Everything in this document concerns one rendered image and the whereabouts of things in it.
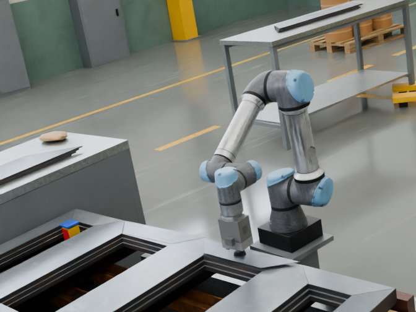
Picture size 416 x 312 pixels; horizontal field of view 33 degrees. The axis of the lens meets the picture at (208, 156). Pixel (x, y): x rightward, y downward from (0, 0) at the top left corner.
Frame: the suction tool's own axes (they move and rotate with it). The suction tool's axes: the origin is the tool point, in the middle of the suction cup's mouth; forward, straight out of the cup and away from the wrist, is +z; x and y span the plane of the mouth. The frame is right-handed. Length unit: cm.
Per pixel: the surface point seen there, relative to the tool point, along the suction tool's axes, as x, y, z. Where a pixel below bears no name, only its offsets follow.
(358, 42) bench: 495, -216, 34
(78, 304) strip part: -45, -32, 0
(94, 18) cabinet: 641, -780, 8
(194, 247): 0.1, -20.3, -0.3
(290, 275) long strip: -4.8, 23.0, -0.3
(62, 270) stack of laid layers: -29, -60, 1
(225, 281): 10.4, -18.3, 18.2
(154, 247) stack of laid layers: -2.2, -38.6, 1.7
